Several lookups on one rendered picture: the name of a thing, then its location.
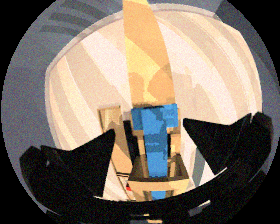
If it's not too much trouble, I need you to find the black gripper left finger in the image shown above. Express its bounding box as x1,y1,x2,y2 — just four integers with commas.
40,129,115,198

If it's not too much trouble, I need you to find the red cube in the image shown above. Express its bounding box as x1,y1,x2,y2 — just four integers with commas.
126,182,131,191

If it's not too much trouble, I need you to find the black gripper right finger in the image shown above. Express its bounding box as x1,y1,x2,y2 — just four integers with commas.
182,113,252,176

